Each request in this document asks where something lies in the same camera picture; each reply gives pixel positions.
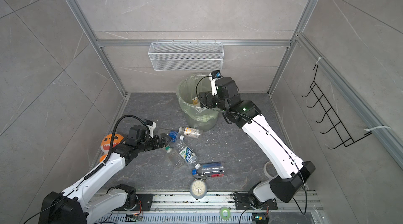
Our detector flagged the green cap clear bottle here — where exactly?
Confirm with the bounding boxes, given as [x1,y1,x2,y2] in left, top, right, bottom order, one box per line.
[165,146,183,168]

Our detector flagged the red label bottle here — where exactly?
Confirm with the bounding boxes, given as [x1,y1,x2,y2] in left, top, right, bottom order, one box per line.
[192,97,200,105]

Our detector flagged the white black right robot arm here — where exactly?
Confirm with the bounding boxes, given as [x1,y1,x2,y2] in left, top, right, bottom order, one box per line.
[196,70,315,209]

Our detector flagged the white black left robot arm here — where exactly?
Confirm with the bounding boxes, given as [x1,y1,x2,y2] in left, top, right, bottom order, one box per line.
[36,115,172,224]

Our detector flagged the green lined trash bin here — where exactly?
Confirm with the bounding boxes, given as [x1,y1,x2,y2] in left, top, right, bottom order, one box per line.
[176,73,219,132]

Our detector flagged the crushed blue label bottle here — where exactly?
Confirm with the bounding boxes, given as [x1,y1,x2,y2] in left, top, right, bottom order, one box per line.
[158,129,181,143]

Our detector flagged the orange shark plush toy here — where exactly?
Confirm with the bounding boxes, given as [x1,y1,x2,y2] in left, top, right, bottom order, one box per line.
[99,134,124,162]

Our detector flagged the green blue label bottle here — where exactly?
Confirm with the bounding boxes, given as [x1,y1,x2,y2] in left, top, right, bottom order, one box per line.
[173,140,198,166]

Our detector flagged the orange label white cap bottle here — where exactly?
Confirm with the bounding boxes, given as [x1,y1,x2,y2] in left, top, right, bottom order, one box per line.
[178,127,203,138]

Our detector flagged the blue cap red bottle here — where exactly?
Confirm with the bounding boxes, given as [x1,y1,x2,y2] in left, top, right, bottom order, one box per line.
[192,162,225,178]

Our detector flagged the round analog clock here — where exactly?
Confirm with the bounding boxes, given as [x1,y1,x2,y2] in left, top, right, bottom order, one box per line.
[190,179,207,200]

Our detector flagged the beige masking tape roll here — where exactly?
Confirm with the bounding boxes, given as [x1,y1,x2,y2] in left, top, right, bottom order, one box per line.
[263,161,278,179]

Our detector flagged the green tape roll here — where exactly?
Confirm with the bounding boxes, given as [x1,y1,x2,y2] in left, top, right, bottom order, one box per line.
[219,207,231,221]

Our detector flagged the white wire mesh basket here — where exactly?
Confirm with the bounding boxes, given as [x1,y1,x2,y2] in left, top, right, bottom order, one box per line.
[148,42,225,71]

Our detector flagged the black wire hook rack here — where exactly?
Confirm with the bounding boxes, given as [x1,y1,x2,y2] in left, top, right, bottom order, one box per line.
[301,65,373,150]

